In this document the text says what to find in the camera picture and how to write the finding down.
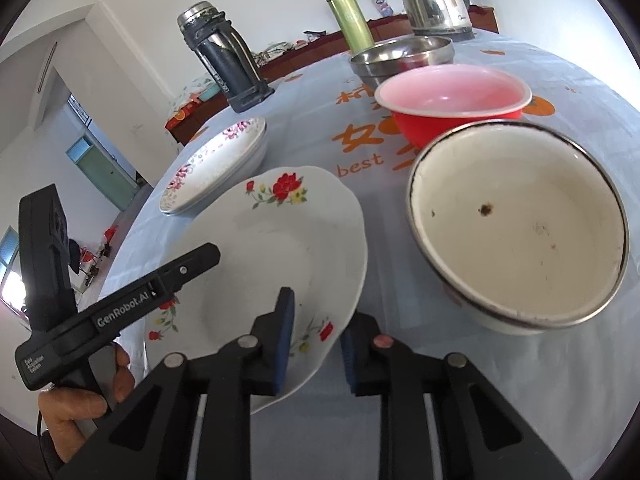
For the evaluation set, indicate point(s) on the green thermos bottle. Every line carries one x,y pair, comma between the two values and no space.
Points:
352,20

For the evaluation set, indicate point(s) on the white plate with red flowers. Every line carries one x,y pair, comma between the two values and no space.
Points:
280,230

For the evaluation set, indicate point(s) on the brown wooden cabinet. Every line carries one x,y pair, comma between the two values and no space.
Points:
282,62

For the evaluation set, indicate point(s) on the person's left hand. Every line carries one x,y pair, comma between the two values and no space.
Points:
70,412

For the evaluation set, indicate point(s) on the white enamel bowl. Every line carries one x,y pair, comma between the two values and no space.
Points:
515,240

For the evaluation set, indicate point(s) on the stainless steel kettle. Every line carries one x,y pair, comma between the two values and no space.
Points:
435,0

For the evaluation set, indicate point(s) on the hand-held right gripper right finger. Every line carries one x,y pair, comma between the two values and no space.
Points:
350,360

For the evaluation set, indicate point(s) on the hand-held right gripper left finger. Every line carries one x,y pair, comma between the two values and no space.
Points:
284,340

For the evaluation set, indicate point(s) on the red box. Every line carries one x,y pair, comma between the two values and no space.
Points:
177,119

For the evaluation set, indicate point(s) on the light blue printed tablecloth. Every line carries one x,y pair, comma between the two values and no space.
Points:
310,125

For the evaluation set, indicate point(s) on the pink floral plate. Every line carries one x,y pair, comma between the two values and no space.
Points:
256,157
215,160

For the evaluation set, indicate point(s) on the stainless steel bowl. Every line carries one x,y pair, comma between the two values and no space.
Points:
395,55

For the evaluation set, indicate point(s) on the dark grey thermos flask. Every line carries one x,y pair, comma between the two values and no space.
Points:
220,55

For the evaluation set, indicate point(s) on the red bowl with pink inside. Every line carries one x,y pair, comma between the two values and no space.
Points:
450,90

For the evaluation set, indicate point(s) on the green door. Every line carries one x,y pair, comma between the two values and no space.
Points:
102,167

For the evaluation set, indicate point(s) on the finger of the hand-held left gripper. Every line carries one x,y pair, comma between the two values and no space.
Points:
192,260

